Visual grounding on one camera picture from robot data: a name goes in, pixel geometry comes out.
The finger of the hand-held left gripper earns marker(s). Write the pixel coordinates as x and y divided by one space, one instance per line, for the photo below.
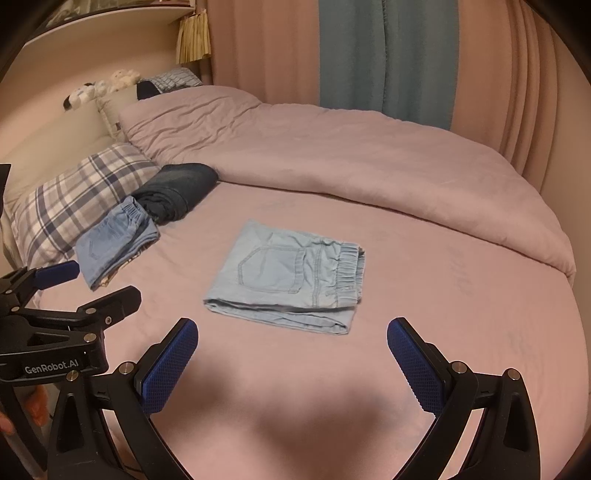
115 302
55 273

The plaid pillow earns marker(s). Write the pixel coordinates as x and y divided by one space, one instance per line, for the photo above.
78 189

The light blue denim pants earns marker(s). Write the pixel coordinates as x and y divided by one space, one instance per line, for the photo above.
277 272

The folded medium blue pants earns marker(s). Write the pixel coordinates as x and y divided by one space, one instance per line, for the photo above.
111 240

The folded dark blue jeans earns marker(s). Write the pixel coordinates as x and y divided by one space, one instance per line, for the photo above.
180 184

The cream pillow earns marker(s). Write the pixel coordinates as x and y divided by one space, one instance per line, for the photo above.
113 110

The black and white plush toy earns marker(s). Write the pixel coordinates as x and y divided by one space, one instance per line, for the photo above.
85 94

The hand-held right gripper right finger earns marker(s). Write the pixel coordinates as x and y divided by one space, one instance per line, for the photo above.
415 364

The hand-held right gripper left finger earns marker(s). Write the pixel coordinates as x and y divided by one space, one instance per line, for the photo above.
171 364

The pink curtain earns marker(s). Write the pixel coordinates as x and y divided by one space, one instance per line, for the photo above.
268 46

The beige wall shelf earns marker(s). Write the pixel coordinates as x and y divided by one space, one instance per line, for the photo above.
115 23

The pink duvet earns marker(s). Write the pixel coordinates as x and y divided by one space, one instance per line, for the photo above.
346 161

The teal curtain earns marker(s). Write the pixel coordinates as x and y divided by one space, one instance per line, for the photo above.
383 55

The blue striped pillow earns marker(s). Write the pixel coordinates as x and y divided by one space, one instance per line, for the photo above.
173 79

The pink bed sheet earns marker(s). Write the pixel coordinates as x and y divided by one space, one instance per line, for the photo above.
461 318

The beige padded headboard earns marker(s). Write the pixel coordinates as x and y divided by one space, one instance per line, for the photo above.
46 152

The yellow fringed cloth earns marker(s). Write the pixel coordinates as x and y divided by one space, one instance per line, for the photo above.
194 37

